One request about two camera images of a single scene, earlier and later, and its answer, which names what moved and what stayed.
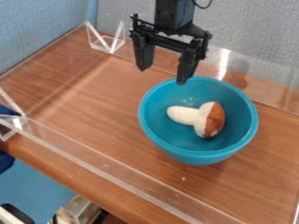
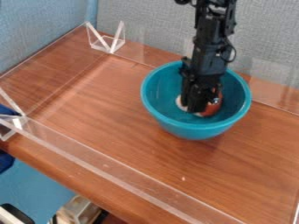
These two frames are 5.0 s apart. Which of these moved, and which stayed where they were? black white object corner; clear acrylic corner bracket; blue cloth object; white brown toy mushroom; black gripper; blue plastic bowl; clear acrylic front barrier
Moved: black gripper; blue plastic bowl; white brown toy mushroom
Stayed: blue cloth object; clear acrylic corner bracket; clear acrylic front barrier; black white object corner
